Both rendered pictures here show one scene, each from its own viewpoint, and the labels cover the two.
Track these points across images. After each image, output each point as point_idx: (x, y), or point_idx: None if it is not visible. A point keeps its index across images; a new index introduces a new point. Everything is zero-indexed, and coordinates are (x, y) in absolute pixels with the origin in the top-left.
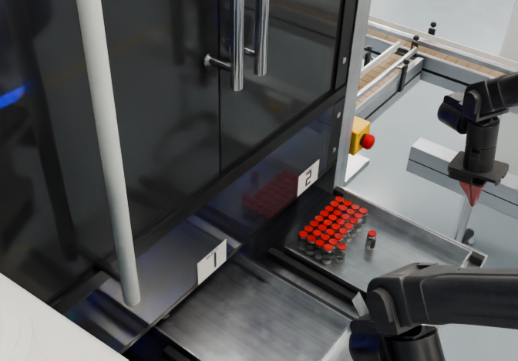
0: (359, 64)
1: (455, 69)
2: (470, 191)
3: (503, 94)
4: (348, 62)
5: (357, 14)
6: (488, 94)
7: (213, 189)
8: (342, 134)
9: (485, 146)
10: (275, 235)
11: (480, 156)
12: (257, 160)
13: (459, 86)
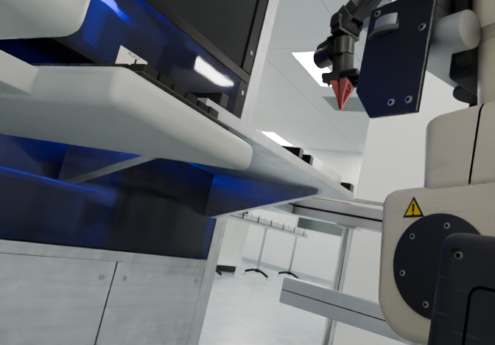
0: (259, 73)
1: (317, 200)
2: (338, 90)
3: (356, 1)
4: (253, 60)
5: (262, 30)
6: (346, 9)
7: None
8: (242, 119)
9: (346, 49)
10: None
11: (344, 57)
12: (186, 30)
13: (320, 213)
